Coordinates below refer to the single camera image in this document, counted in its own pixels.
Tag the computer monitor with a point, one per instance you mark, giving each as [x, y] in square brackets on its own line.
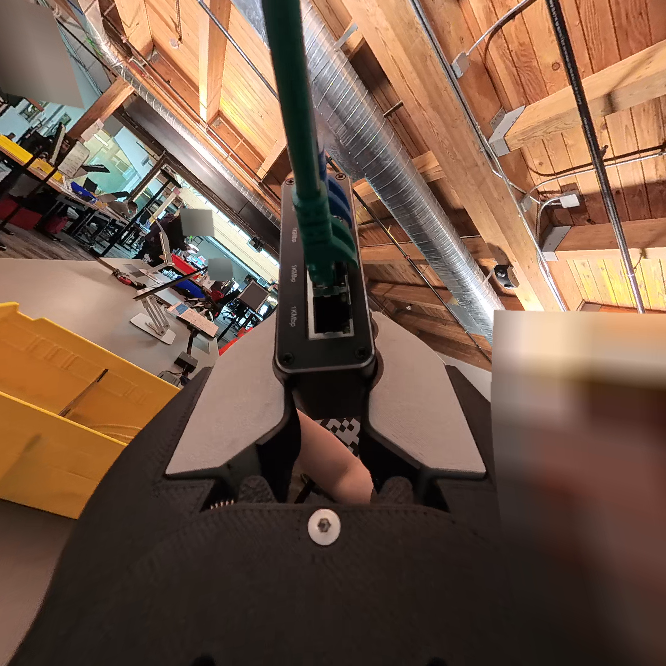
[253, 295]

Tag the thin spiral metal duct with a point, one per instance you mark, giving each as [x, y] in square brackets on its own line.
[171, 110]

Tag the white junction box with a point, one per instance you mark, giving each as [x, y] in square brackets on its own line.
[570, 200]

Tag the yellow plastic bin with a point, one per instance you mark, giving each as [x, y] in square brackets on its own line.
[52, 468]

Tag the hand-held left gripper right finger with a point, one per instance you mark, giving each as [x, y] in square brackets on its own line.
[426, 411]

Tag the black divider panel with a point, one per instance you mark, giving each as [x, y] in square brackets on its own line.
[83, 393]

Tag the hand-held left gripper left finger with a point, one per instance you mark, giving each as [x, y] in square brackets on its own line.
[229, 406]

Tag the red crates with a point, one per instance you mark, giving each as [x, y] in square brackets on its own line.
[21, 213]

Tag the black ethernet switch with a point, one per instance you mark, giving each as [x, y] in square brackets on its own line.
[299, 343]

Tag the grey electrical box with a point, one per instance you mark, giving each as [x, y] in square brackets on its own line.
[461, 65]

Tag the row of yellow storage bins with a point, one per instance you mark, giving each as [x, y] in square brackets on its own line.
[21, 151]

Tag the black white checkered fabric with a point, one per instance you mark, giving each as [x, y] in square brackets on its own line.
[343, 432]

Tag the black ceiling pipe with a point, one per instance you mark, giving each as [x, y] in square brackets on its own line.
[578, 78]

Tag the white laptop stand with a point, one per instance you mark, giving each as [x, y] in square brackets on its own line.
[156, 325]

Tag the person's right forearm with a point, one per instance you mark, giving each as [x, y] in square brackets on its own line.
[338, 478]

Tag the wide spiral metal duct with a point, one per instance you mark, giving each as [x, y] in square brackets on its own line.
[374, 130]

